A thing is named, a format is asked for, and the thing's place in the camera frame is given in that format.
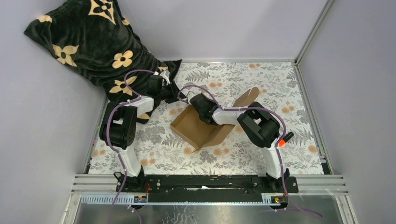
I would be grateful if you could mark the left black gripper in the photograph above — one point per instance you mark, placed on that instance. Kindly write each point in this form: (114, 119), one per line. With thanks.
(174, 92)

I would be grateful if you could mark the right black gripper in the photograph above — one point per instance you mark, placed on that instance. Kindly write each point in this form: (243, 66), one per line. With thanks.
(212, 101)

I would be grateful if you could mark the brown cardboard box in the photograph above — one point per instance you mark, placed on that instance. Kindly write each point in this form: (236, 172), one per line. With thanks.
(198, 134)

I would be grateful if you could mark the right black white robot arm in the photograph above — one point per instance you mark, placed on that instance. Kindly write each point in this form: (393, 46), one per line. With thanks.
(260, 126)

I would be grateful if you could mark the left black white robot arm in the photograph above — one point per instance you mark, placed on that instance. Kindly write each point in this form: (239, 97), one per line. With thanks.
(119, 124)

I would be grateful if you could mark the black orange-tipped marker pen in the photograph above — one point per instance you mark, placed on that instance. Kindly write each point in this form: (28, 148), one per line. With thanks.
(286, 138)

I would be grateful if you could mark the black floral plush blanket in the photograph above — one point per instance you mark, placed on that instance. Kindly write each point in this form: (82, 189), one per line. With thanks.
(93, 39)

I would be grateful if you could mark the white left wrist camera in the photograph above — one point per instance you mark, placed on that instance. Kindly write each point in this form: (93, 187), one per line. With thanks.
(165, 75)

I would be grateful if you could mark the aluminium frame rail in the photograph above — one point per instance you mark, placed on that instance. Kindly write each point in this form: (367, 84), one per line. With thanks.
(101, 189)

